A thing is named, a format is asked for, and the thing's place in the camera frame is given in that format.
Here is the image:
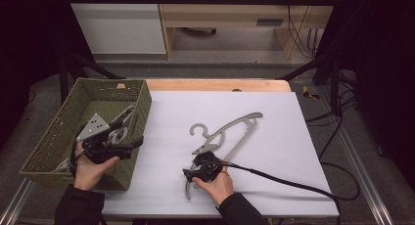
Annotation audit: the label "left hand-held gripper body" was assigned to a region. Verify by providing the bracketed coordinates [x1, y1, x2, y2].
[76, 112, 133, 164]

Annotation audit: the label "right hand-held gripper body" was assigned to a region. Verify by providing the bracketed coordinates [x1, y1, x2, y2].
[195, 152, 224, 183]

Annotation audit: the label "grey plastic clothes hanger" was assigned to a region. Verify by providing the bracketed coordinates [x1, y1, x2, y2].
[109, 102, 138, 135]
[184, 112, 264, 201]
[106, 118, 136, 147]
[53, 157, 72, 172]

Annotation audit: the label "green woven basket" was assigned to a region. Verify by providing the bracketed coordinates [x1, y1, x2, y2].
[19, 77, 153, 192]

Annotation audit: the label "person's right hand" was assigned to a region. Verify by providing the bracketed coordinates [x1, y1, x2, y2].
[191, 167, 235, 206]

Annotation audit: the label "person's left hand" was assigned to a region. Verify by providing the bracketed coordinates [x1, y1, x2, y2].
[73, 141, 121, 191]

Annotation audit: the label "black metal stand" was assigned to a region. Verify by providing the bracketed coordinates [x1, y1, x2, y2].
[58, 52, 126, 104]
[277, 53, 342, 115]

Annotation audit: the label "white table mat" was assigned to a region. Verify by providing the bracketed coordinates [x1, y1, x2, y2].
[101, 90, 341, 218]

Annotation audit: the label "white cabinet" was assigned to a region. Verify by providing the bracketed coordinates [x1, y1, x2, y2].
[67, 0, 167, 55]

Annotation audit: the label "black curtain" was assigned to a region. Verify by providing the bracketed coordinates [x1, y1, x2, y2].
[312, 0, 415, 190]
[0, 0, 97, 145]

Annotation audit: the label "yellow black tool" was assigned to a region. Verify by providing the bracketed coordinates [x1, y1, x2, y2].
[301, 85, 321, 101]

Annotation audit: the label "light wooden desk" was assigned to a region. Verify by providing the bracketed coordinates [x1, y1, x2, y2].
[156, 0, 337, 61]

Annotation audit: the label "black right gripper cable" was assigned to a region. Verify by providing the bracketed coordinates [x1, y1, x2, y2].
[199, 115, 361, 225]

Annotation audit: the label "aluminium rail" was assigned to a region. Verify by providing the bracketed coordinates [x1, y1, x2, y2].
[0, 179, 35, 225]
[339, 133, 395, 225]

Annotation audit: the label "black horizontal frame bar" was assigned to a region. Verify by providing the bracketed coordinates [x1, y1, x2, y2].
[65, 0, 341, 7]

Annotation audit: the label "black floor cables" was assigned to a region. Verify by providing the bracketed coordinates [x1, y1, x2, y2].
[306, 69, 360, 130]

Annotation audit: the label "hanging black cables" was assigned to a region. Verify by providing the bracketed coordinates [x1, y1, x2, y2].
[285, 0, 319, 59]

